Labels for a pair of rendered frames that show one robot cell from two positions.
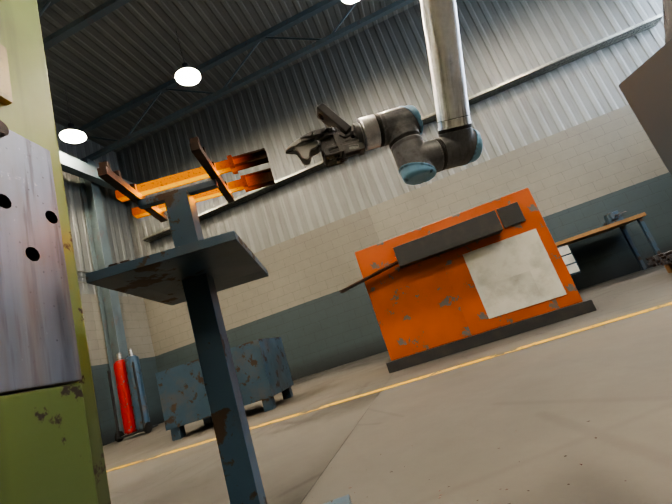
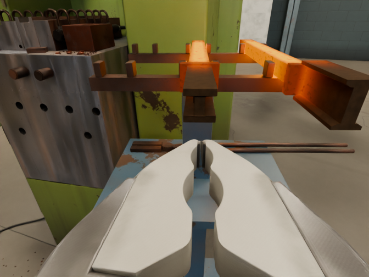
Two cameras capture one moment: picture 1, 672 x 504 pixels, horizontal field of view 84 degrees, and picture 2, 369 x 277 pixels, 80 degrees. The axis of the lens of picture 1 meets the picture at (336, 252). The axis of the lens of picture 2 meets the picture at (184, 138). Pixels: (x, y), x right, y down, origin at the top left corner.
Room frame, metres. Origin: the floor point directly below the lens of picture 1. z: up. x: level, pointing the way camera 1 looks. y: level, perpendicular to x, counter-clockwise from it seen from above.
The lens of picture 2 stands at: (0.93, -0.08, 1.00)
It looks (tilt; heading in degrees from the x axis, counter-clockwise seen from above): 29 degrees down; 98
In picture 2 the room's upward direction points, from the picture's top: 1 degrees counter-clockwise
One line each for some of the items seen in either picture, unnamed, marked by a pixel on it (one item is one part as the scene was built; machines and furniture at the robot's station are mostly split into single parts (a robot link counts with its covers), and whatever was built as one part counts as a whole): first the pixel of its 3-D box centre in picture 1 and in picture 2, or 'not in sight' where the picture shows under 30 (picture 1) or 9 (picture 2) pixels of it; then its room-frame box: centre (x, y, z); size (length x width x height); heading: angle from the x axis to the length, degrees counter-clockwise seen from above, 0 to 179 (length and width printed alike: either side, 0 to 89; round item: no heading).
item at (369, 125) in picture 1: (367, 133); not in sight; (0.94, -0.19, 0.92); 0.10 x 0.05 x 0.09; 5
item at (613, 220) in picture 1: (584, 256); not in sight; (6.63, -4.10, 0.54); 2.00 x 0.90 x 1.08; 79
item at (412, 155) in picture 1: (416, 159); not in sight; (0.95, -0.29, 0.80); 0.12 x 0.09 x 0.12; 99
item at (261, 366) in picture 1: (230, 384); not in sight; (4.41, 1.64, 0.36); 1.21 x 0.81 x 0.72; 85
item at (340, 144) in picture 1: (340, 143); not in sight; (0.93, -0.11, 0.91); 0.12 x 0.08 x 0.09; 95
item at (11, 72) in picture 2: not in sight; (18, 72); (0.41, 0.46, 0.87); 0.04 x 0.03 x 0.03; 86
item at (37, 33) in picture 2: not in sight; (68, 29); (0.39, 0.75, 0.96); 0.42 x 0.20 x 0.09; 86
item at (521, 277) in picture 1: (449, 286); not in sight; (4.03, -1.04, 0.63); 2.10 x 1.12 x 1.25; 79
